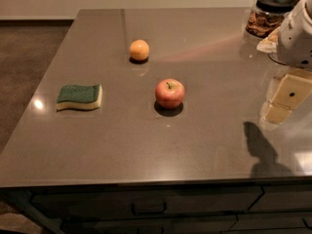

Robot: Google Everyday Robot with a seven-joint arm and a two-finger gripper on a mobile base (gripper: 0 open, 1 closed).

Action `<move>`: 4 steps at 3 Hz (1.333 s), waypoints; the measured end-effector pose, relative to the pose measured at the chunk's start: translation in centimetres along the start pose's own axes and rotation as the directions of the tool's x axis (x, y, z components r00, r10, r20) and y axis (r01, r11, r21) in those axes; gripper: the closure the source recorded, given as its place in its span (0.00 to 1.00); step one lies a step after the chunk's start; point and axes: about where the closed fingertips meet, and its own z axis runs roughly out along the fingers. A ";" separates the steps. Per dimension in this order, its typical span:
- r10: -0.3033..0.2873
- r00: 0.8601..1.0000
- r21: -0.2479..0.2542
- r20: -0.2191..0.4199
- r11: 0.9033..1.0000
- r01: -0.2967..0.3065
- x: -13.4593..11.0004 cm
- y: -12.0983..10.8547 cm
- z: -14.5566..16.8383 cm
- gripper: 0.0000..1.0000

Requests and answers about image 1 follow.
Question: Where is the lower dark cabinet drawer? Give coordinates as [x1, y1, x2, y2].
[61, 215, 237, 234]

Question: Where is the orange fruit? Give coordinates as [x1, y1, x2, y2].
[130, 40, 149, 61]

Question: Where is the glass jar with black lid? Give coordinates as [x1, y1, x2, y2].
[246, 0, 294, 38]

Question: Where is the dark cabinet drawer with handle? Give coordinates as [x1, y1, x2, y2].
[31, 187, 261, 219]

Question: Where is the red apple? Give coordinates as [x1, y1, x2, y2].
[155, 79, 185, 109]

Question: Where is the green and yellow sponge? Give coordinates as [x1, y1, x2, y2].
[57, 84, 102, 110]

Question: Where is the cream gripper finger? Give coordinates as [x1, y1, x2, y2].
[263, 103, 293, 124]

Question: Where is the right dark cabinet drawer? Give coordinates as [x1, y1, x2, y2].
[249, 185, 312, 212]

